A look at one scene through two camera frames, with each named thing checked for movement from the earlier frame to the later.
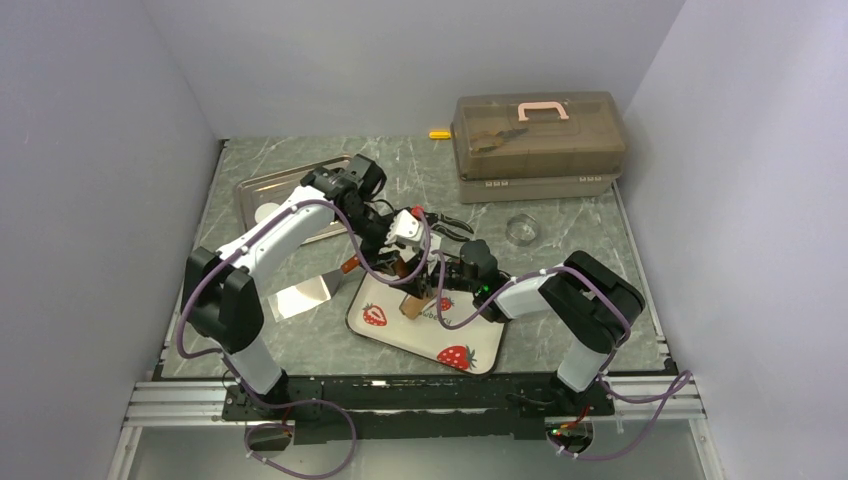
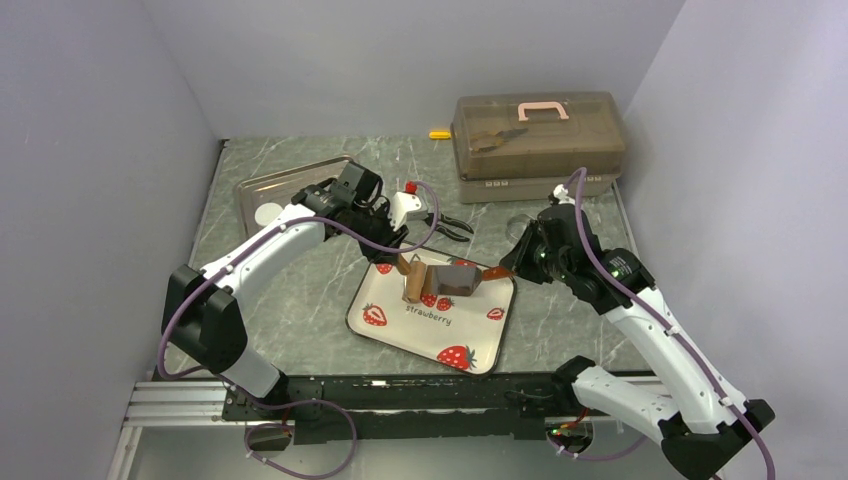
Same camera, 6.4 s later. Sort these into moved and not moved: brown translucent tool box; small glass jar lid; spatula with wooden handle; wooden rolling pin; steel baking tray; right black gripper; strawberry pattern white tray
Moved: wooden rolling pin; right black gripper; spatula with wooden handle
Not moved: brown translucent tool box; strawberry pattern white tray; small glass jar lid; steel baking tray
